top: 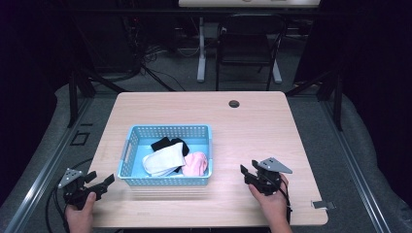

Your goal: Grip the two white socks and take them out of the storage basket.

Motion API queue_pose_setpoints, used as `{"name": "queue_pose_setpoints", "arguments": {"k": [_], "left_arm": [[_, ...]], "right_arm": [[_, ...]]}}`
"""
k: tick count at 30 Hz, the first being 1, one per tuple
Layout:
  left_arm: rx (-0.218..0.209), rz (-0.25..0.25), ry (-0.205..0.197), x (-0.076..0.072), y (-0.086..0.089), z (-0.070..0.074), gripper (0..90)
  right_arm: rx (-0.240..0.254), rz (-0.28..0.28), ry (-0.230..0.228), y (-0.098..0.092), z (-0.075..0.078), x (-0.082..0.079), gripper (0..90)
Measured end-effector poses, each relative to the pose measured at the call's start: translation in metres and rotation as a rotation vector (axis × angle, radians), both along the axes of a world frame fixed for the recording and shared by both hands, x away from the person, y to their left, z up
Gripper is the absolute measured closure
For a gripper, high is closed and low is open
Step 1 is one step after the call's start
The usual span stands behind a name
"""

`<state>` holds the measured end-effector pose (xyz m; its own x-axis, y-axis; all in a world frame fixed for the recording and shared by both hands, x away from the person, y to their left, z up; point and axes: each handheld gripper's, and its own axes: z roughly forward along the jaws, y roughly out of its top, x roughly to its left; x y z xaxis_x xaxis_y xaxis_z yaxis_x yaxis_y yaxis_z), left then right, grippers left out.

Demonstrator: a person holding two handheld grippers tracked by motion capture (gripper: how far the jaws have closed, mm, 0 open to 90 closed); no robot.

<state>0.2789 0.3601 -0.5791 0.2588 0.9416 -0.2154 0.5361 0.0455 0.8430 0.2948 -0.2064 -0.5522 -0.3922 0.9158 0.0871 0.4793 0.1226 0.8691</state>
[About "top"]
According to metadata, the aluminium floor rail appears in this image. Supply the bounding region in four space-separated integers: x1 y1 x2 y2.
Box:
3 96 95 233
320 98 395 233

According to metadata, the white-legged desk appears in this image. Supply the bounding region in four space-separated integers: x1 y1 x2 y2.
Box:
177 0 322 84

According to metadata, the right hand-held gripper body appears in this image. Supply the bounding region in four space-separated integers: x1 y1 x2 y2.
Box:
247 157 293 197

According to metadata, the black sock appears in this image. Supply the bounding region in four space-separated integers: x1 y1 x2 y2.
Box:
150 136 190 158

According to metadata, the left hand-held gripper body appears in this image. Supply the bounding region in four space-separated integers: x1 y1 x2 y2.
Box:
57 168 101 210

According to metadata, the pink sock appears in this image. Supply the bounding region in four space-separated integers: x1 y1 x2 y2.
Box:
181 151 209 178

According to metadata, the grey metal bracket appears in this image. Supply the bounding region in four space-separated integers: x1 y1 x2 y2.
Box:
311 200 337 211

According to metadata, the black folding chair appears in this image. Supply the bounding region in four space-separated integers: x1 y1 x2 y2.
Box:
215 14 290 92

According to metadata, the person's left hand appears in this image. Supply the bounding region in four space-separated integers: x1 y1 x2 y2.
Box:
64 191 97 233

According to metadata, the blue perforated plastic basket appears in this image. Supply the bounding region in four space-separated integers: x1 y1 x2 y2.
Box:
117 124 214 187

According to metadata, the bundle of floor cables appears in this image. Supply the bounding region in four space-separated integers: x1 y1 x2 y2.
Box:
120 16 202 92

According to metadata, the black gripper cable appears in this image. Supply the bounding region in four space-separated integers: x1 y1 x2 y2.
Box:
45 157 95 233
277 178 293 225

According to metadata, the black metal frame stand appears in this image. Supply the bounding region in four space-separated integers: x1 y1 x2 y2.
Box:
66 62 128 128
285 69 344 132

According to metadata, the person's right hand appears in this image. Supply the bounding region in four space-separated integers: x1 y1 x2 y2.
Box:
248 174 292 226

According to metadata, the white sock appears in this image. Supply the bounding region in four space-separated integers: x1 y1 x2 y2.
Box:
142 142 188 178

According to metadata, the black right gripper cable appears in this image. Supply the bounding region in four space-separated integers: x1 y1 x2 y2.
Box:
277 178 293 225

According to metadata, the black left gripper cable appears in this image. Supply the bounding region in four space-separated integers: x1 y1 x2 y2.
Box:
45 157 95 233

